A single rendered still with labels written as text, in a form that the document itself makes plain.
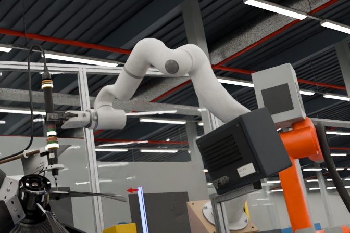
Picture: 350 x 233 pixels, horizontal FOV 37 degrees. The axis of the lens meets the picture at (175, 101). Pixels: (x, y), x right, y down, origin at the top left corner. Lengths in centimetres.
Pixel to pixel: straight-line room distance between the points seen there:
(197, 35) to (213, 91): 755
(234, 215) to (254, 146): 67
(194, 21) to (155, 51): 764
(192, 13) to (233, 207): 776
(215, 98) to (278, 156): 50
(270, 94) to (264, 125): 426
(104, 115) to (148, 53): 35
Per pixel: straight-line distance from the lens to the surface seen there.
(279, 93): 578
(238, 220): 217
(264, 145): 152
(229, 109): 197
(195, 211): 216
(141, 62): 204
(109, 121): 220
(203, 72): 200
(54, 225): 189
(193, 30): 954
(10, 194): 208
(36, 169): 220
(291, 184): 579
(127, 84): 209
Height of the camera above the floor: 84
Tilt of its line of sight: 18 degrees up
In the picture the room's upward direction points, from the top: 10 degrees counter-clockwise
